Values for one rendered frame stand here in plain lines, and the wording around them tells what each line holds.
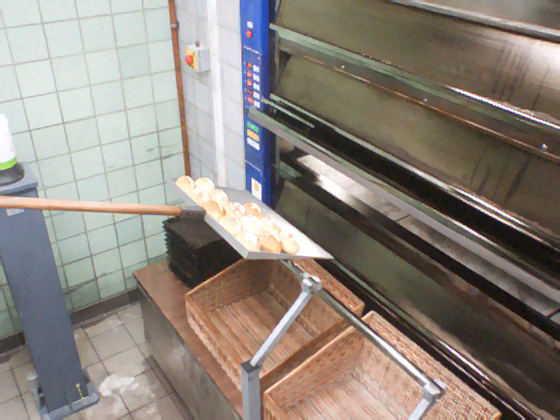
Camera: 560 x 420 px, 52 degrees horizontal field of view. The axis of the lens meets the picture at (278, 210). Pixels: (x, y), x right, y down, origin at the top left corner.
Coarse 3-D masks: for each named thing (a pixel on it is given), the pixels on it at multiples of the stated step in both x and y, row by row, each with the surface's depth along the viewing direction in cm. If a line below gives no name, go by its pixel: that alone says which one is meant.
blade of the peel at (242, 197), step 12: (168, 180) 204; (180, 192) 197; (228, 192) 218; (240, 192) 222; (192, 204) 190; (264, 204) 218; (264, 216) 205; (276, 216) 209; (216, 228) 179; (288, 228) 201; (228, 240) 173; (300, 240) 194; (240, 252) 168; (252, 252) 166; (264, 252) 169; (300, 252) 184; (312, 252) 187; (324, 252) 190
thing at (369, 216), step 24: (288, 168) 230; (336, 192) 211; (360, 216) 199; (384, 216) 197; (408, 240) 184; (432, 264) 176; (456, 264) 173; (480, 288) 163; (504, 312) 157; (528, 312) 155; (552, 336) 147
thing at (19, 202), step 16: (16, 208) 148; (32, 208) 150; (48, 208) 153; (64, 208) 155; (80, 208) 158; (96, 208) 161; (112, 208) 164; (128, 208) 167; (144, 208) 170; (160, 208) 174; (176, 208) 177
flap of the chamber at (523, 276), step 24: (264, 120) 207; (288, 120) 212; (336, 144) 195; (336, 168) 178; (384, 168) 180; (384, 192) 162; (408, 192) 164; (432, 192) 168; (456, 216) 154; (480, 216) 157; (456, 240) 144; (504, 240) 144; (528, 240) 147; (504, 264) 134; (552, 264) 136; (552, 288) 125
